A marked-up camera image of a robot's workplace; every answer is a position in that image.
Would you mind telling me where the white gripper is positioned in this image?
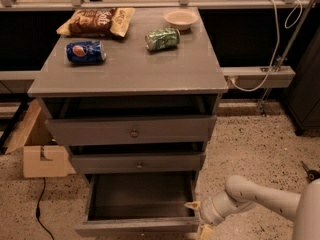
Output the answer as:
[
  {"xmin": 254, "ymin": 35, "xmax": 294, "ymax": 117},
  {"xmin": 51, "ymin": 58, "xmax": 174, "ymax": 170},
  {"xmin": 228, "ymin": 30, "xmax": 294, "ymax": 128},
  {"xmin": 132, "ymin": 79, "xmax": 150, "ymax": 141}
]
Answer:
[{"xmin": 184, "ymin": 191, "xmax": 234, "ymax": 240}]

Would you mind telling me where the grey bottom drawer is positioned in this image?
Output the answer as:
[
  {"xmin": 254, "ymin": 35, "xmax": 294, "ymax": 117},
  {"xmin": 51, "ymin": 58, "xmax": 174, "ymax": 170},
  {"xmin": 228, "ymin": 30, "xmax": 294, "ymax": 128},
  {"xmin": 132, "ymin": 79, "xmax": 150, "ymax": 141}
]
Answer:
[{"xmin": 76, "ymin": 171, "xmax": 199, "ymax": 237}]

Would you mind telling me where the grey drawer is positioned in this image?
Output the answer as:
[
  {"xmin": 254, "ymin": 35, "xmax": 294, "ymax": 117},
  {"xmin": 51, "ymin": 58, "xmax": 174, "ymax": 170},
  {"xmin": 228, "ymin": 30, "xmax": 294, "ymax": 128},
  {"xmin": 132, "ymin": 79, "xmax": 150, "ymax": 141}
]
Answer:
[
  {"xmin": 71, "ymin": 152, "xmax": 206, "ymax": 174},
  {"xmin": 46, "ymin": 116, "xmax": 217, "ymax": 146},
  {"xmin": 76, "ymin": 171, "xmax": 199, "ymax": 237}
]

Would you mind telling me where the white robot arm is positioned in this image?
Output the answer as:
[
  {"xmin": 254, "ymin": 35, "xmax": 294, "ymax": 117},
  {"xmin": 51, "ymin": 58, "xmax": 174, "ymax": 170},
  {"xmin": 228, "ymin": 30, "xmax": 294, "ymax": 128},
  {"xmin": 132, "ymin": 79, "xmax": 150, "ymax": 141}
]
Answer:
[{"xmin": 184, "ymin": 175, "xmax": 320, "ymax": 240}]

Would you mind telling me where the grey middle drawer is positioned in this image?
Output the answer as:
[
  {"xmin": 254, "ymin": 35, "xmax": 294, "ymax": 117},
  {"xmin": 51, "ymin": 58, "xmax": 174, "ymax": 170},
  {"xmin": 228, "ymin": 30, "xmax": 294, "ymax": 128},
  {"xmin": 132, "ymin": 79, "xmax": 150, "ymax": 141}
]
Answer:
[{"xmin": 71, "ymin": 152, "xmax": 206, "ymax": 174}]

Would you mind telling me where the grey top drawer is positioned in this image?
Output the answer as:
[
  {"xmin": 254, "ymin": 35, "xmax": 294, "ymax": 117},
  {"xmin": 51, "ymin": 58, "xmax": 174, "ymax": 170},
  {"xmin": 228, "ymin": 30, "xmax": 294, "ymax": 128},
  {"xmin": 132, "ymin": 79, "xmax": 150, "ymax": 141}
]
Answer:
[{"xmin": 46, "ymin": 116, "xmax": 217, "ymax": 146}]

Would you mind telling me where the grey drawer cabinet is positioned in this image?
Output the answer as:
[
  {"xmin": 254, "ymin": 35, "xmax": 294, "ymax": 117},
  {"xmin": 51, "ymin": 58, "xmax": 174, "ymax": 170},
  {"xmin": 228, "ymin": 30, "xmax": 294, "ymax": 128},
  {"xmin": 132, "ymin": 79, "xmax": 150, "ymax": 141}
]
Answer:
[{"xmin": 27, "ymin": 6, "xmax": 230, "ymax": 185}]

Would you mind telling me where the black floor tool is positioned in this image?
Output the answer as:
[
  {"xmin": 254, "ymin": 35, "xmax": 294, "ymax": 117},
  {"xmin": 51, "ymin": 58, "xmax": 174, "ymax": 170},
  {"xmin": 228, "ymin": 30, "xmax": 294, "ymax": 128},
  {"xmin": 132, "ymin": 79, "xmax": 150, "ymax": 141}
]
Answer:
[{"xmin": 301, "ymin": 162, "xmax": 320, "ymax": 182}]

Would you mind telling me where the dark grey side cabinet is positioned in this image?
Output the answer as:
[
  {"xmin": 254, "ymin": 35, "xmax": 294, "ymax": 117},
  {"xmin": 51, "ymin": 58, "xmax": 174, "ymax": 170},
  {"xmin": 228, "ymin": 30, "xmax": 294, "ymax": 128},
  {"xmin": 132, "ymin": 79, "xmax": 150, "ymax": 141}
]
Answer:
[{"xmin": 283, "ymin": 27, "xmax": 320, "ymax": 136}]

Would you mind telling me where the cardboard box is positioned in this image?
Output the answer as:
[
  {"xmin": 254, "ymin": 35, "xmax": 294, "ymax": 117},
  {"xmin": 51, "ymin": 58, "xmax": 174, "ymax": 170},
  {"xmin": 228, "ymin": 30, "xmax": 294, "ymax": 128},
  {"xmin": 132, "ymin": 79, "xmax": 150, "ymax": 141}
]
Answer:
[{"xmin": 6, "ymin": 100, "xmax": 75, "ymax": 178}]

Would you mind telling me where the metal diagonal rod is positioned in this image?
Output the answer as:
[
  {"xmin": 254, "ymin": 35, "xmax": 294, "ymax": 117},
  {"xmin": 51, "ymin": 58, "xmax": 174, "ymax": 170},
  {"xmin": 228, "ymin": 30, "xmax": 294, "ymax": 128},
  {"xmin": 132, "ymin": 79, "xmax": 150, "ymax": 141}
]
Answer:
[{"xmin": 257, "ymin": 0, "xmax": 316, "ymax": 116}]

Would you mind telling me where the green soda can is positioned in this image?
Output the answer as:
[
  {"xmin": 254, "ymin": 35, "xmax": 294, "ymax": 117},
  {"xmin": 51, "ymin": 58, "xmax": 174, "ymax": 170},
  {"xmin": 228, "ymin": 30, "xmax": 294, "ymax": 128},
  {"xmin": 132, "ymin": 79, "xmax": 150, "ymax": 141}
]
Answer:
[{"xmin": 145, "ymin": 28, "xmax": 180, "ymax": 52}]

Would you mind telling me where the white bowl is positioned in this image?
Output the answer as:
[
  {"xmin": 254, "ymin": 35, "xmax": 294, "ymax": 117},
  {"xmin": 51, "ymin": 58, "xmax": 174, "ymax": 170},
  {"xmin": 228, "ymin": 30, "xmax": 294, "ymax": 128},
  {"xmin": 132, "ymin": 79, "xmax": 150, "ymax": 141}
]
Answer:
[{"xmin": 164, "ymin": 9, "xmax": 199, "ymax": 31}]

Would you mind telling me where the blue pepsi can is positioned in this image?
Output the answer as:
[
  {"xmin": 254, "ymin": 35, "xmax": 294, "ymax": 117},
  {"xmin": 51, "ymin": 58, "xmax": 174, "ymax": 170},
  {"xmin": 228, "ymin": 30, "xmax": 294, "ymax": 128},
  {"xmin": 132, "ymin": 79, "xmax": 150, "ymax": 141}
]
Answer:
[{"xmin": 65, "ymin": 41, "xmax": 106, "ymax": 64}]

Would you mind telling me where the brown yellow chip bag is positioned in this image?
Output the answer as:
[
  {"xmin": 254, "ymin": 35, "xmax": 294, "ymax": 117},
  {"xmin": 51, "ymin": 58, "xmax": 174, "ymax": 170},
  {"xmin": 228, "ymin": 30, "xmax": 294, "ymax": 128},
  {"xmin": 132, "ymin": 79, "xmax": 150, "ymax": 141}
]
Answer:
[{"xmin": 56, "ymin": 8, "xmax": 135, "ymax": 38}]

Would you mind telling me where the black power cable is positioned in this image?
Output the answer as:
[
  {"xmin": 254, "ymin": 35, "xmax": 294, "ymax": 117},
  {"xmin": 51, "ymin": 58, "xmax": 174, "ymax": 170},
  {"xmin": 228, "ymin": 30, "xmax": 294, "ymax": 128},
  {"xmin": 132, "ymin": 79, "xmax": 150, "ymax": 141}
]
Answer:
[{"xmin": 35, "ymin": 177, "xmax": 56, "ymax": 240}]

